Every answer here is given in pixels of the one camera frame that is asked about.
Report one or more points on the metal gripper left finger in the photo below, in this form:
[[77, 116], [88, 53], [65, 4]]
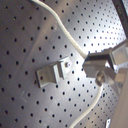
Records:
[[111, 59]]

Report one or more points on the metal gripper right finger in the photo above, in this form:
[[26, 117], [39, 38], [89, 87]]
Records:
[[111, 77]]

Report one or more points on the metal cable clip bracket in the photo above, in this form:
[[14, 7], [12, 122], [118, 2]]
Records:
[[54, 72]]

